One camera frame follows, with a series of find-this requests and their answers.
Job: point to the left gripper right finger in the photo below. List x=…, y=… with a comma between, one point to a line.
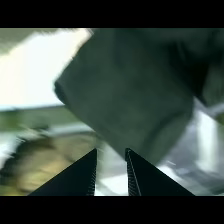
x=146, y=180

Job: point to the dark green pants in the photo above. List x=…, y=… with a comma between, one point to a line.
x=133, y=93

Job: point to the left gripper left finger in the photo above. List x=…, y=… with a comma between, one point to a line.
x=78, y=180

